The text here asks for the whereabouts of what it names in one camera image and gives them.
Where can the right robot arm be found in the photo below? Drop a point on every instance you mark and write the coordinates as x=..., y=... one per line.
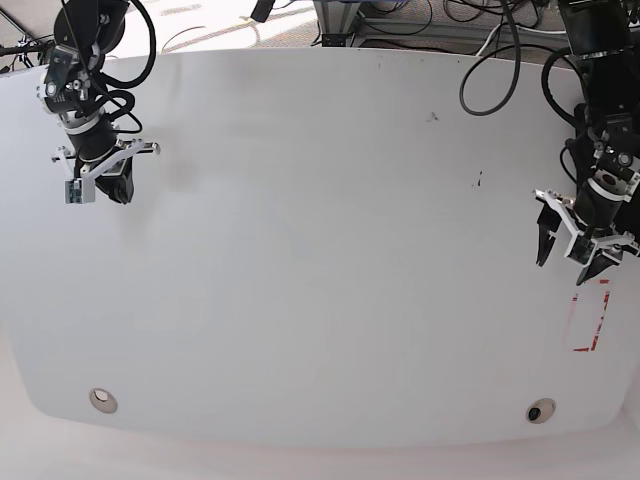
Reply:
x=95, y=109

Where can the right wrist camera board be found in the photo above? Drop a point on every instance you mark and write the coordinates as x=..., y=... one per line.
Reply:
x=80, y=191

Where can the left table grommet hole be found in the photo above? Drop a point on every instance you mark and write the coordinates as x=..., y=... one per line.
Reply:
x=103, y=401

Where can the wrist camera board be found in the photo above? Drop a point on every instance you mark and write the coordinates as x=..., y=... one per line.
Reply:
x=80, y=191
x=580, y=250

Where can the red tape rectangle marking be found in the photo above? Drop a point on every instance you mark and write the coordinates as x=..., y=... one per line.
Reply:
x=586, y=314

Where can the right table grommet hole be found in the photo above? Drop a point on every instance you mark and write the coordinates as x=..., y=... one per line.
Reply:
x=540, y=411

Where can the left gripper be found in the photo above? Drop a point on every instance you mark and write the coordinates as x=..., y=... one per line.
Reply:
x=590, y=213

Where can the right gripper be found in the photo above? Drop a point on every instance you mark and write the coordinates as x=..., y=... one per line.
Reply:
x=99, y=153

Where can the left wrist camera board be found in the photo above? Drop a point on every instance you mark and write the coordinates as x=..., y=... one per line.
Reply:
x=580, y=250

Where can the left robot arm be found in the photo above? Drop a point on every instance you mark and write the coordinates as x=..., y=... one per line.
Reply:
x=605, y=53

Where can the aluminium frame post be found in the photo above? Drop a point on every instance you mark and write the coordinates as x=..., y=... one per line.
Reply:
x=339, y=23

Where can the table grommet hole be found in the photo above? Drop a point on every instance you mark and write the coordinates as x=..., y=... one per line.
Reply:
x=540, y=411
x=103, y=401

